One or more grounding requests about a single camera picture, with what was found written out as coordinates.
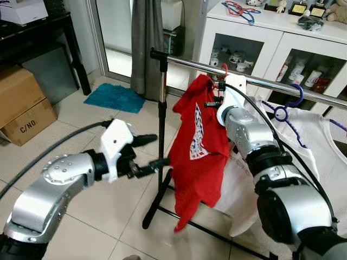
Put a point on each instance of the cardboard box printed C/NO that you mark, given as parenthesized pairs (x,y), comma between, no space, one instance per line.
(32,127)

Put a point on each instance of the pink plush toy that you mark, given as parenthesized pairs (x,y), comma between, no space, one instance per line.
(337,11)

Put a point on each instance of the red plastic hanger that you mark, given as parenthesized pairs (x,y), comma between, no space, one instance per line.
(225,69)
(230,6)

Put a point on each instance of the grey curtain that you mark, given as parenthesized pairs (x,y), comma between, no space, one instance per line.
(146,43)

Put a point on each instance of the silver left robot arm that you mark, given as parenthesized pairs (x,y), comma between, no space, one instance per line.
(49,189)

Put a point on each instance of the chrome and black clothes rack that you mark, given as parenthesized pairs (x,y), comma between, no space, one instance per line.
(190,63)

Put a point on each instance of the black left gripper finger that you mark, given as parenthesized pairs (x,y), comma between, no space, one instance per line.
(153,166)
(145,140)

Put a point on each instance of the small beige figurine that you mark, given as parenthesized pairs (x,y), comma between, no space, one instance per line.
(281,6)

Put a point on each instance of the blue plastic hanger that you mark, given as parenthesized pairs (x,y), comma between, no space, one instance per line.
(249,16)
(281,108)
(339,125)

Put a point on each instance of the large plain cardboard box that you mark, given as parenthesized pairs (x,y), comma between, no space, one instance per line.
(19,92)

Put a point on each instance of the black table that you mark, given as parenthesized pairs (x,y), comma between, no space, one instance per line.
(32,32)

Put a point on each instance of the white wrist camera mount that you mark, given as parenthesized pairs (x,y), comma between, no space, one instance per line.
(234,89)
(116,141)

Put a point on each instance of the small framed trophy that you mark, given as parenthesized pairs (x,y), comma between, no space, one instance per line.
(298,9)
(317,12)

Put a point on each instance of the white t-shirt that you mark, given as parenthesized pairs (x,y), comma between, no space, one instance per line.
(337,146)
(236,189)
(303,135)

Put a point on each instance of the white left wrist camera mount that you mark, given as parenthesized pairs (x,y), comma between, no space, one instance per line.
(116,141)

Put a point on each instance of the teal floor mat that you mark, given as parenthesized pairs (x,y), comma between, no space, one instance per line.
(114,97)

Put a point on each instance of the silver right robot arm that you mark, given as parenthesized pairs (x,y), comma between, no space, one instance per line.
(244,130)

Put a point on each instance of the black bag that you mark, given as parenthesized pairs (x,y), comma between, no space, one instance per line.
(310,23)

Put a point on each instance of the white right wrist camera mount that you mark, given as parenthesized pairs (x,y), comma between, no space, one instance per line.
(234,89)

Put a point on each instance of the white box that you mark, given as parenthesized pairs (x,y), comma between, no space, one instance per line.
(24,11)

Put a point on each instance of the white glass-door cabinet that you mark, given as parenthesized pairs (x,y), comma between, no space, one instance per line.
(265,21)

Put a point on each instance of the red printed t-shirt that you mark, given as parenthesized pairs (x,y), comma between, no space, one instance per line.
(200,124)

